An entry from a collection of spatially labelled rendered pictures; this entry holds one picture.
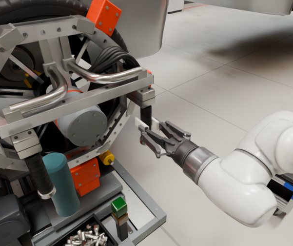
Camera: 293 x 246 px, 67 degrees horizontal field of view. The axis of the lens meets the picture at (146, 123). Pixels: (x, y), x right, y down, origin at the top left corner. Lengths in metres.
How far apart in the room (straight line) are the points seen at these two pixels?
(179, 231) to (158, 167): 0.49
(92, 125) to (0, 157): 0.31
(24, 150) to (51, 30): 0.34
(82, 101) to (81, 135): 0.14
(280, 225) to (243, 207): 1.12
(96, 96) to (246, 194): 0.42
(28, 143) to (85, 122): 0.19
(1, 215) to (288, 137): 1.06
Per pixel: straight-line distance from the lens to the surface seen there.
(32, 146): 0.56
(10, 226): 1.18
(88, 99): 0.58
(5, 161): 0.84
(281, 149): 0.54
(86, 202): 1.29
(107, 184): 1.33
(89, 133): 0.70
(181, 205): 1.52
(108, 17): 0.77
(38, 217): 1.42
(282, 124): 0.58
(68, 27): 0.72
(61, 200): 0.87
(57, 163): 0.77
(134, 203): 1.42
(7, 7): 0.76
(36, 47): 1.29
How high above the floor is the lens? 1.26
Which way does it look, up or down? 37 degrees down
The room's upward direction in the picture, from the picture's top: straight up
